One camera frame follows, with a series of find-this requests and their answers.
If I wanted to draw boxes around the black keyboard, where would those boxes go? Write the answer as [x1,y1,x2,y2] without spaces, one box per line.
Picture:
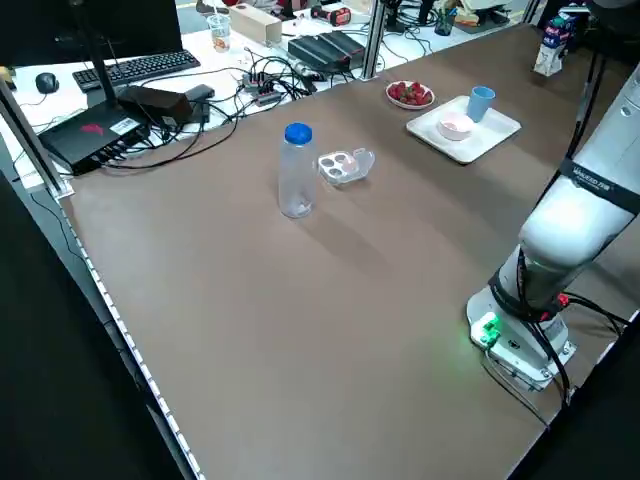
[71,49,202,92]

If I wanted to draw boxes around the pink plastic bowl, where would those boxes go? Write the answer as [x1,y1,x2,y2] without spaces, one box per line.
[437,111,474,143]

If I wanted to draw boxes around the red and black tool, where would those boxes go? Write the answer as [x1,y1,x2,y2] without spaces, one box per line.
[309,3,352,27]

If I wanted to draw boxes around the blue plastic cup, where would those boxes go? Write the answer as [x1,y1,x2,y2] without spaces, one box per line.
[466,85,497,124]

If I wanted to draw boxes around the clear plastic egg carton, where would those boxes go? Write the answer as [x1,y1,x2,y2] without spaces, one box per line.
[317,146,377,190]

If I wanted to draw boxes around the grey usb hub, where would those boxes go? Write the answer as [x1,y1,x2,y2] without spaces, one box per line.
[241,71,282,105]

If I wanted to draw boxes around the white round plate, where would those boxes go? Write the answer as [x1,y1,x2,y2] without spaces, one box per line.
[384,80,436,111]

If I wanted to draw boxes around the dark pen cup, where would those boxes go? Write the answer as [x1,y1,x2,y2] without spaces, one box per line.
[433,8,457,37]

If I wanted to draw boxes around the aluminium corner post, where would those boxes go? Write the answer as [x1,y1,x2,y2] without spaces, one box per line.
[0,78,75,197]

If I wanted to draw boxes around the light wooden box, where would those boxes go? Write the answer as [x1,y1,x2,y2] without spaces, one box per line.
[228,3,284,48]

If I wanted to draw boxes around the aluminium frame post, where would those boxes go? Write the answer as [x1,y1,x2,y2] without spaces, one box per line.
[362,0,390,81]

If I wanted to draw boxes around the clear bottle with blue cap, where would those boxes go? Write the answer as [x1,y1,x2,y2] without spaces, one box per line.
[277,122,320,220]

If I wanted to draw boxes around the white rectangular tray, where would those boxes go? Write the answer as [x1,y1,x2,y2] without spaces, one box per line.
[405,94,523,166]

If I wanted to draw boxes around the black box with red logo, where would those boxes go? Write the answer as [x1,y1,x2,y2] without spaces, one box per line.
[38,102,153,177]

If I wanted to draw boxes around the black ribbed metal device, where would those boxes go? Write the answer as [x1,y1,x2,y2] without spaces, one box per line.
[287,31,367,73]

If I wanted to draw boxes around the black computer monitor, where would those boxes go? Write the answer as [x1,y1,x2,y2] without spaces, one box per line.
[0,0,184,67]

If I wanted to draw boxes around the black power brick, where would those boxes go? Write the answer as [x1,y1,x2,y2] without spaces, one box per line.
[116,85,194,127]

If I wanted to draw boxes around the clear plastic drink cup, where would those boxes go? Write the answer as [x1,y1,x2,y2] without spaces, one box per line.
[206,13,233,52]

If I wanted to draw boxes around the blue white milk carton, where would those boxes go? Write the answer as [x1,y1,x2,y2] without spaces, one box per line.
[532,13,582,78]

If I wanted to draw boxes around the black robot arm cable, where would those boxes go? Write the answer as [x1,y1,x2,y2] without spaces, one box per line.
[514,47,629,419]

